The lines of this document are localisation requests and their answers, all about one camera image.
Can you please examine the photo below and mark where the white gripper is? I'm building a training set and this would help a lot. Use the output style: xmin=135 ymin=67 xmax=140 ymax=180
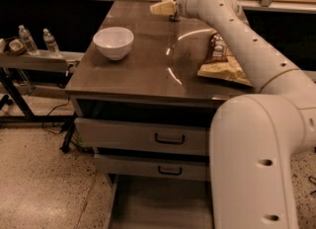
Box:
xmin=150 ymin=0 xmax=189 ymax=18

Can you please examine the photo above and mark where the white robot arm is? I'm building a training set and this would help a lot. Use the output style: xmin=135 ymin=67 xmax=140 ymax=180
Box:
xmin=150 ymin=0 xmax=316 ymax=229

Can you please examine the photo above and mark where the grey drawer cabinet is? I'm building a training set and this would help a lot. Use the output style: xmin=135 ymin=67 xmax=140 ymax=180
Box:
xmin=64 ymin=0 xmax=255 ymax=183

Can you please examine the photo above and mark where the open bottom drawer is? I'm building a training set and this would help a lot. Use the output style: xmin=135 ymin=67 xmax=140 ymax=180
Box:
xmin=105 ymin=176 xmax=214 ymax=229

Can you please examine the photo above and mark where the white bowl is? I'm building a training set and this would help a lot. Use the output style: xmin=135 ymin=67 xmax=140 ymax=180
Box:
xmin=93 ymin=27 xmax=134 ymax=60

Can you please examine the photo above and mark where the sea salt chips bag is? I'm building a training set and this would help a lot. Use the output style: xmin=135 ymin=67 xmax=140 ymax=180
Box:
xmin=197 ymin=33 xmax=251 ymax=86

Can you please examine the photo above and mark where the right plastic water bottle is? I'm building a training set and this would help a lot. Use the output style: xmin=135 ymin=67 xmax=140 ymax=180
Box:
xmin=42 ymin=29 xmax=61 ymax=58

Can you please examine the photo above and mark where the plastic water bottle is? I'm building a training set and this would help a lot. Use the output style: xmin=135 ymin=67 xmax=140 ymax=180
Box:
xmin=42 ymin=29 xmax=61 ymax=58
xmin=19 ymin=25 xmax=40 ymax=55

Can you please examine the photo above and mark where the grey side bench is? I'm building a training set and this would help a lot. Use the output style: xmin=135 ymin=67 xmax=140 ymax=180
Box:
xmin=0 ymin=50 xmax=84 ymax=73

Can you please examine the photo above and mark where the left plastic water bottle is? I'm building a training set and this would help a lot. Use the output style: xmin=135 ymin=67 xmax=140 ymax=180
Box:
xmin=19 ymin=25 xmax=40 ymax=55

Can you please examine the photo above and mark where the small dark bowl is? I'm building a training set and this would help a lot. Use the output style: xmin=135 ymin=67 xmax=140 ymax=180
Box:
xmin=3 ymin=37 xmax=26 ymax=56

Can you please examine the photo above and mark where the black floor cable left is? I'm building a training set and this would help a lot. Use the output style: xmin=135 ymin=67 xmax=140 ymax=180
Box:
xmin=40 ymin=98 xmax=75 ymax=136

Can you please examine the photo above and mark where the black floor cable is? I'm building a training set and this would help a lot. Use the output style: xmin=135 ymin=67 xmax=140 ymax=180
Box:
xmin=307 ymin=173 xmax=316 ymax=197
xmin=40 ymin=98 xmax=75 ymax=136

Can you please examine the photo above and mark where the top drawer with handle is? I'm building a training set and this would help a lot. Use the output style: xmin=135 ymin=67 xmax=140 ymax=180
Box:
xmin=75 ymin=117 xmax=207 ymax=156

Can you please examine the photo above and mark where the drawer with handle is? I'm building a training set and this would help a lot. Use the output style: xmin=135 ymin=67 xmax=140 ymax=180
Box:
xmin=75 ymin=117 xmax=207 ymax=156
xmin=94 ymin=154 xmax=210 ymax=182

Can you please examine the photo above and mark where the middle drawer with handle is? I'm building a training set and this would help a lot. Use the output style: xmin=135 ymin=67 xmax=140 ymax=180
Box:
xmin=94 ymin=154 xmax=210 ymax=182

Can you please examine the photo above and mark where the black floor cable right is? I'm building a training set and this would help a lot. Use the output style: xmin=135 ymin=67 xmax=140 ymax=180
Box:
xmin=307 ymin=173 xmax=316 ymax=197

